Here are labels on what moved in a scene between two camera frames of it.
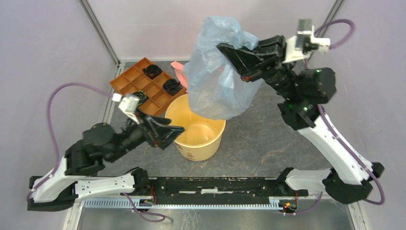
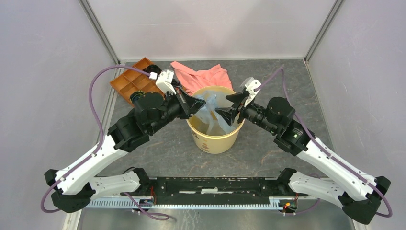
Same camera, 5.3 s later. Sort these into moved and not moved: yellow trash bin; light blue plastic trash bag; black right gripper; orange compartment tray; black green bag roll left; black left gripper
Moved: black right gripper; yellow trash bin; light blue plastic trash bag; black left gripper
Not moved: orange compartment tray; black green bag roll left
